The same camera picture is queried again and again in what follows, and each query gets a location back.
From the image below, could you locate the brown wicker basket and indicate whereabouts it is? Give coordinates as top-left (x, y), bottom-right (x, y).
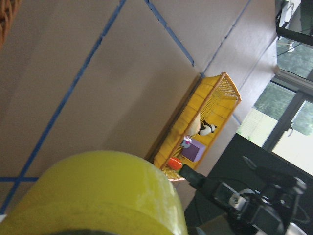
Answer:
top-left (0, 0), bottom-right (22, 49)

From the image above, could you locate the panda toy figure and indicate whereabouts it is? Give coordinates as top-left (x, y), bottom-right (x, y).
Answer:
top-left (198, 120), bottom-right (217, 136)

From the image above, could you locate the small dark can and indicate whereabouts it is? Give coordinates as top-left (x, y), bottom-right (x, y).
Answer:
top-left (180, 136), bottom-right (192, 148)

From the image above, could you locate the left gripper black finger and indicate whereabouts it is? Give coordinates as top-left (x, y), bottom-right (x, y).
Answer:
top-left (179, 164), bottom-right (206, 191)

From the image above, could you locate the black divider panel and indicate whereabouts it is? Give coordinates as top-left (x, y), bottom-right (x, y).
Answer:
top-left (201, 134), bottom-right (313, 235)

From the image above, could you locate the orange carrot toy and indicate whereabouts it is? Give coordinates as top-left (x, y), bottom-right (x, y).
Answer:
top-left (167, 157), bottom-right (183, 170)

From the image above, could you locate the yellow tape roll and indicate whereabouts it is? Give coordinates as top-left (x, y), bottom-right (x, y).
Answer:
top-left (0, 151), bottom-right (187, 235)

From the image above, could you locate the yellow woven plastic basket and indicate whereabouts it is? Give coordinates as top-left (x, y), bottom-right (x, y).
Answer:
top-left (153, 72), bottom-right (241, 182)

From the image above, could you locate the black monitor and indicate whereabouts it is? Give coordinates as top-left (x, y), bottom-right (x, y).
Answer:
top-left (275, 0), bottom-right (313, 48)

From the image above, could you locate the cream croissant toy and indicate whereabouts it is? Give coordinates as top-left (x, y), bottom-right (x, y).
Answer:
top-left (186, 113), bottom-right (201, 136)

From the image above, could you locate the purple foam block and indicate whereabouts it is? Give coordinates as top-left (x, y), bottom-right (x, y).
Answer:
top-left (181, 142), bottom-right (205, 162)

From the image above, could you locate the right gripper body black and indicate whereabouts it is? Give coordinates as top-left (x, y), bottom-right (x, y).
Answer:
top-left (212, 166), bottom-right (306, 235)

